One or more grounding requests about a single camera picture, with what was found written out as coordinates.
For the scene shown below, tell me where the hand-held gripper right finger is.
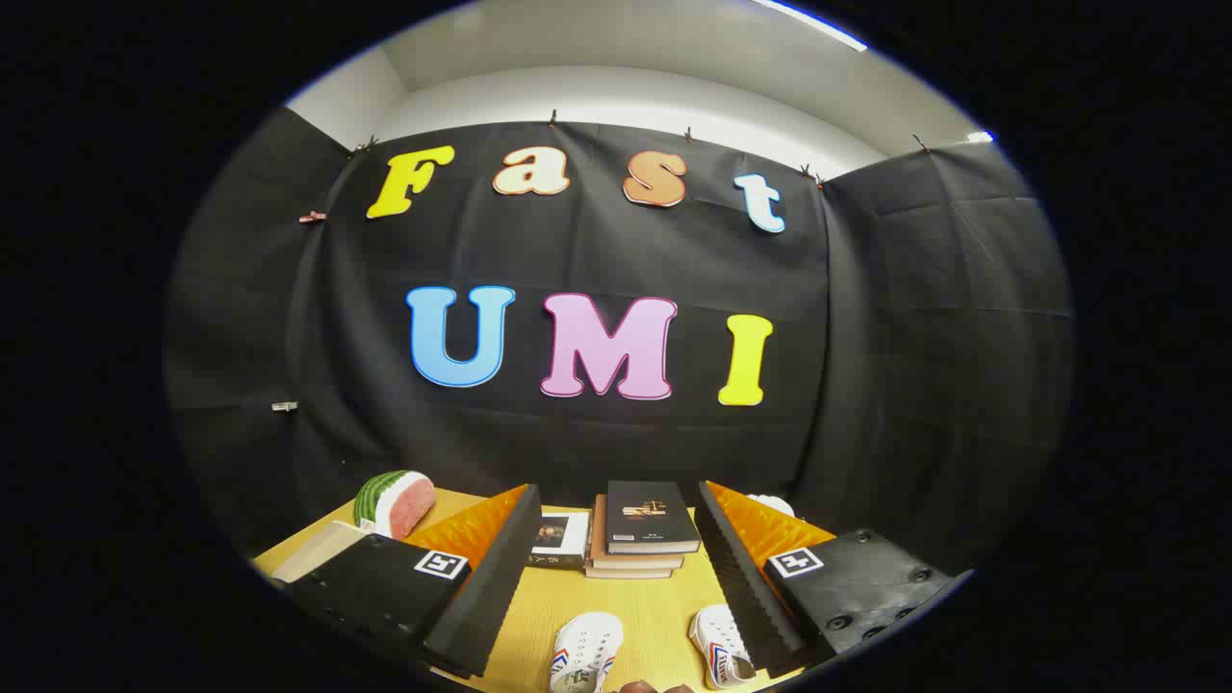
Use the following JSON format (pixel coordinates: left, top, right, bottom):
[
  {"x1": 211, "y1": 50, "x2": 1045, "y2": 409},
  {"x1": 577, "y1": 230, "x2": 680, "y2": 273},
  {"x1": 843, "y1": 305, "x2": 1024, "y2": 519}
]
[{"x1": 695, "y1": 479, "x2": 975, "y2": 678}]

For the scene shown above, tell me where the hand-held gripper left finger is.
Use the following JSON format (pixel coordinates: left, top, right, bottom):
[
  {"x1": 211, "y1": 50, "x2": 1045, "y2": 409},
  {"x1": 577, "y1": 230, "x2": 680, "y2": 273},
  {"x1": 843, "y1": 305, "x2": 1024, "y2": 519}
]
[{"x1": 286, "y1": 484, "x2": 545, "y2": 680}]

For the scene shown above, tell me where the white canvas shoe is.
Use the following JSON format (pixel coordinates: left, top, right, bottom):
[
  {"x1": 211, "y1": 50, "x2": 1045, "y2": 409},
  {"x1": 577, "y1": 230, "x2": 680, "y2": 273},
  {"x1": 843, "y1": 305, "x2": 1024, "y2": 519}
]
[
  {"x1": 549, "y1": 612, "x2": 625, "y2": 693},
  {"x1": 688, "y1": 604, "x2": 758, "y2": 690}
]

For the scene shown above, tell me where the beige fabric storage box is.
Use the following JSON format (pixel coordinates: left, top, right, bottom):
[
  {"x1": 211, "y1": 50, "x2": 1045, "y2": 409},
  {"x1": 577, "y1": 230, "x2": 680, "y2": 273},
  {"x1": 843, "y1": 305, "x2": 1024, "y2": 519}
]
[{"x1": 272, "y1": 521, "x2": 372, "y2": 584}]

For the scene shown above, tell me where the white portrait cover book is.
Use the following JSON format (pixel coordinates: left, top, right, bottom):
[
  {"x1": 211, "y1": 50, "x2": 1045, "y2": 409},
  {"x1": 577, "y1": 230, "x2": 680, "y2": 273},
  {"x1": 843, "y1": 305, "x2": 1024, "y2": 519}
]
[{"x1": 527, "y1": 511, "x2": 590, "y2": 569}]

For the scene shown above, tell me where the brown cover book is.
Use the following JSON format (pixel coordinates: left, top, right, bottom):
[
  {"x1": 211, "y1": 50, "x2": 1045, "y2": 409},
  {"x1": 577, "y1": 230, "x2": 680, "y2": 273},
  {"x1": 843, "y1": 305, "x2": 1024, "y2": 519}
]
[{"x1": 589, "y1": 496, "x2": 686, "y2": 571}]

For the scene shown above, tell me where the watermelon slice plush toy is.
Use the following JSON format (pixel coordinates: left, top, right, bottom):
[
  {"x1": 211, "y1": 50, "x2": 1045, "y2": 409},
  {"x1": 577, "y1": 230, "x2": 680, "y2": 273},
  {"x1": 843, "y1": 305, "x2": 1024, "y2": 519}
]
[{"x1": 353, "y1": 470, "x2": 436, "y2": 540}]

